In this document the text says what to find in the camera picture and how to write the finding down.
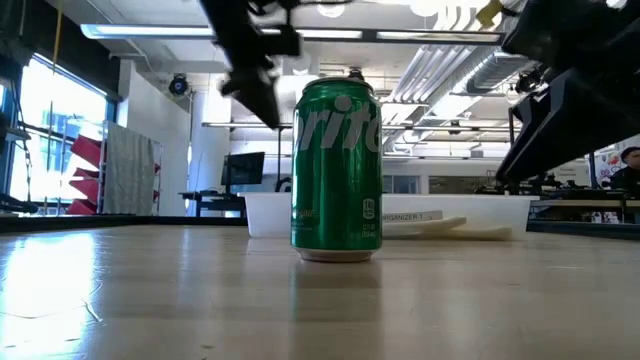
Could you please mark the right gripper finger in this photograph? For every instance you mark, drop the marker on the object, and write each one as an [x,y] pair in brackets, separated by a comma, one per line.
[565,125]

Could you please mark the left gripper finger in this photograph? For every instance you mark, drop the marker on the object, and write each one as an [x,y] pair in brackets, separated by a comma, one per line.
[257,97]

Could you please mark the clear plastic cutlery organizer tray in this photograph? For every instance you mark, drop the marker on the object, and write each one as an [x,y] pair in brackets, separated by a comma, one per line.
[270,215]

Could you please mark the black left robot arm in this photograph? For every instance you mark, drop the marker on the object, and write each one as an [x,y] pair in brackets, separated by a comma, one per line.
[215,10]

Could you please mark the black desktop monitor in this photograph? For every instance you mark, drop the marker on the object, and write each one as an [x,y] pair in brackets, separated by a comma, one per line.
[242,170]

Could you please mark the person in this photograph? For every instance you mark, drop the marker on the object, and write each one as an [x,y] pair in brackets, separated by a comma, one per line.
[629,172]

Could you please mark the overhead light bar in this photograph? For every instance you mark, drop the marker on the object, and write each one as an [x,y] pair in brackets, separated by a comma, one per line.
[150,31]

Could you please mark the green Sprite soda can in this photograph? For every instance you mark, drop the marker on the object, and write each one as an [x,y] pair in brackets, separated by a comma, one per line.
[337,185]

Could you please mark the gray hanging cloth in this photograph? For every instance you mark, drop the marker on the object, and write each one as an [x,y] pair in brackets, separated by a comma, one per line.
[130,170]

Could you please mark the red storage bin rack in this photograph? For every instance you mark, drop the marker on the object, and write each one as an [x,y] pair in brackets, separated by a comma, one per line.
[85,150]

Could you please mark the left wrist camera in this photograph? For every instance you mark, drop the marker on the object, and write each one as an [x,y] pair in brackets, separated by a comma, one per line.
[284,40]

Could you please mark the black ceiling-mounted camera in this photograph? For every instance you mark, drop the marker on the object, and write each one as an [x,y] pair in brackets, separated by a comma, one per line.
[527,80]
[178,85]

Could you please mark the silver ventilation duct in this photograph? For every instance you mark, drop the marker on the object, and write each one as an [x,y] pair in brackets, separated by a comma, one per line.
[495,70]

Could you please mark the black aluminium table frame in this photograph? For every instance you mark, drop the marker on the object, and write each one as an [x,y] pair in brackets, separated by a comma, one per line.
[125,222]

